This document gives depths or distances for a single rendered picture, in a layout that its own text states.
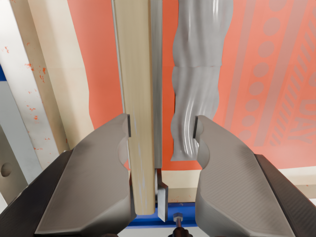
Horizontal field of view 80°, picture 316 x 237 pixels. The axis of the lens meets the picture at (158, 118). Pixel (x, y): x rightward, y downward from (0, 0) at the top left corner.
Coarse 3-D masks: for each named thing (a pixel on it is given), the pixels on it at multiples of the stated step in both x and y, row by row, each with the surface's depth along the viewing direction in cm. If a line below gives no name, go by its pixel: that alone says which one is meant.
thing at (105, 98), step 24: (96, 72) 28; (168, 72) 28; (96, 96) 30; (120, 96) 30; (168, 96) 30; (96, 120) 32; (168, 120) 32; (216, 120) 32; (168, 144) 35; (168, 168) 37; (192, 168) 38
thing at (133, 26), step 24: (120, 0) 15; (144, 0) 15; (120, 24) 16; (144, 24) 16; (120, 48) 17; (144, 48) 17; (144, 72) 18; (144, 96) 19; (144, 120) 20; (144, 144) 22; (144, 168) 23; (144, 192) 25
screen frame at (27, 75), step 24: (0, 0) 21; (24, 0) 23; (0, 24) 22; (24, 24) 23; (0, 48) 23; (24, 48) 23; (24, 72) 24; (24, 96) 26; (48, 96) 28; (24, 120) 28; (48, 120) 28; (48, 144) 30; (168, 192) 39; (192, 192) 39; (312, 192) 39
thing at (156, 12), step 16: (112, 0) 20; (160, 0) 21; (160, 16) 21; (160, 32) 22; (160, 48) 23; (160, 64) 24; (160, 80) 25; (160, 96) 26; (160, 112) 27; (160, 128) 28; (160, 144) 30; (128, 160) 31; (160, 160) 31
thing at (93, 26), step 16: (80, 0) 24; (96, 0) 24; (176, 0) 24; (240, 0) 24; (80, 16) 25; (96, 16) 25; (112, 16) 25; (176, 16) 25; (240, 16) 25; (80, 32) 26; (96, 32) 26; (112, 32) 26; (80, 48) 26; (96, 48) 27; (112, 48) 27; (224, 48) 27; (96, 64) 28; (112, 64) 28; (224, 64) 28
